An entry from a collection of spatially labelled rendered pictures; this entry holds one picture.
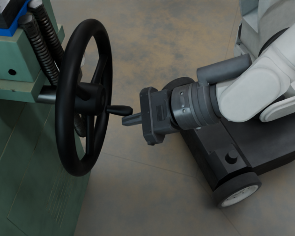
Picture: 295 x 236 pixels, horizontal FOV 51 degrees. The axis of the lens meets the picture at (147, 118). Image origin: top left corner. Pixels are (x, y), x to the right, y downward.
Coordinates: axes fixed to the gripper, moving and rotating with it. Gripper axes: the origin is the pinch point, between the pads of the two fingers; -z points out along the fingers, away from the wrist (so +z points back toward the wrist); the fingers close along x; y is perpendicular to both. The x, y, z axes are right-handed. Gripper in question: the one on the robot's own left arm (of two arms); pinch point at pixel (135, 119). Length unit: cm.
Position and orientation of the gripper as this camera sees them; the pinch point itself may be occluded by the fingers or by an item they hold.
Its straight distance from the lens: 67.7
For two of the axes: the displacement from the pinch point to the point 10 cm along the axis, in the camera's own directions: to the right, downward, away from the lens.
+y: -5.1, -1.7, -8.5
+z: 8.6, -2.0, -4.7
